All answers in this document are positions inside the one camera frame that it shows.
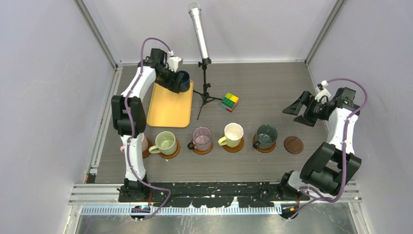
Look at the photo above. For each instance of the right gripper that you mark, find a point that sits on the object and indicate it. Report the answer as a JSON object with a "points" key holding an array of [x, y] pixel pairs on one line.
{"points": [[308, 99]]}

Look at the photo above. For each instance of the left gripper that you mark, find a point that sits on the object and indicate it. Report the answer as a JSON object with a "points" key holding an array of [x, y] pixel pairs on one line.
{"points": [[172, 86]]}

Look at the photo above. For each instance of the navy blue cup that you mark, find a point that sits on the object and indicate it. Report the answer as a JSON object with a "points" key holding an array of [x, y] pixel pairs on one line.
{"points": [[184, 78]]}

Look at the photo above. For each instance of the dark brown coaster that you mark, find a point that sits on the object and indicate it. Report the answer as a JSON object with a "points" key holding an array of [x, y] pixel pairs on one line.
{"points": [[293, 145]]}

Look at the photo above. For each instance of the dark green mug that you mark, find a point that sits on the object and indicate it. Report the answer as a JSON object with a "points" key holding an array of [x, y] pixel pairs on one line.
{"points": [[265, 137]]}

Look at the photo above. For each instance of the light green mug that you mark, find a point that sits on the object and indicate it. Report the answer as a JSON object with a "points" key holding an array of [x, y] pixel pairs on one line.
{"points": [[165, 143]]}

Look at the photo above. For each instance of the mauve purple cup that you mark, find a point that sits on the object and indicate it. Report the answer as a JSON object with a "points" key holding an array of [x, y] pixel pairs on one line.
{"points": [[201, 139]]}

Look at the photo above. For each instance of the pink white cup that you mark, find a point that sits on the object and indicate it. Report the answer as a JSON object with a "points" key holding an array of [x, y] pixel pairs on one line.
{"points": [[144, 144]]}

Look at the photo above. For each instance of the cream yellow cup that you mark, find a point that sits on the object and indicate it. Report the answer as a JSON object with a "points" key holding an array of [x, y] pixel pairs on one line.
{"points": [[233, 133]]}

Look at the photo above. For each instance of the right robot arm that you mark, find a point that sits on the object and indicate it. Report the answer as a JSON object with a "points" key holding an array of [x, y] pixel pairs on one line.
{"points": [[334, 162]]}

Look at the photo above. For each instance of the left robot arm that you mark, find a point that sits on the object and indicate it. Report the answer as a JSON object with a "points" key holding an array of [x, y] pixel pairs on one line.
{"points": [[130, 120]]}

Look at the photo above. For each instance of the yellow tray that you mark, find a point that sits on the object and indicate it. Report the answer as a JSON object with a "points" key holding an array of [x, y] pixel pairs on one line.
{"points": [[168, 109]]}

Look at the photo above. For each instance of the black microphone tripod stand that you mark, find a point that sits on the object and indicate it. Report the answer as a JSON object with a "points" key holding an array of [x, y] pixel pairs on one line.
{"points": [[206, 98]]}

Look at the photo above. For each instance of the colourful block cube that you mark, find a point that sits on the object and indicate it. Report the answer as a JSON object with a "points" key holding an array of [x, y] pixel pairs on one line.
{"points": [[229, 102]]}

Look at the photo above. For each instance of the silver microphone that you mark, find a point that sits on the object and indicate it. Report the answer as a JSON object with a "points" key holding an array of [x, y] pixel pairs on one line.
{"points": [[194, 11]]}

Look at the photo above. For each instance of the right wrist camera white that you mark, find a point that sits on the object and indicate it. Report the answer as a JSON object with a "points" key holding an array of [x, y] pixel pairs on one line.
{"points": [[323, 94]]}

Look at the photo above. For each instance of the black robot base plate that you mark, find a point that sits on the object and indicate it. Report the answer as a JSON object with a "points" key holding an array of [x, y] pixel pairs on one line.
{"points": [[209, 194]]}

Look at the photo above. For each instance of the aluminium frame rail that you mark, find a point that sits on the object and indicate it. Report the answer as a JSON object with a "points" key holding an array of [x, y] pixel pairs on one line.
{"points": [[102, 199]]}

